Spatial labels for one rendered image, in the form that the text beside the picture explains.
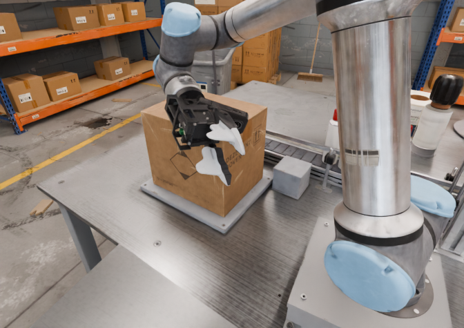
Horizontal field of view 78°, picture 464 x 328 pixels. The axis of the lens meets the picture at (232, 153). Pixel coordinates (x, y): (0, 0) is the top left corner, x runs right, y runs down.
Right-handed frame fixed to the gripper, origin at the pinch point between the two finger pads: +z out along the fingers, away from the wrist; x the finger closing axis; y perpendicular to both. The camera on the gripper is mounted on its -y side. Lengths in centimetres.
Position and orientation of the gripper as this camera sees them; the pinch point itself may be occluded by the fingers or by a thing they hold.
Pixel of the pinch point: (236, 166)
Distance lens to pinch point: 51.4
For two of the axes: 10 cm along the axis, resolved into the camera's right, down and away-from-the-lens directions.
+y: -8.5, 0.9, -5.3
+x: 3.1, -7.1, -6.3
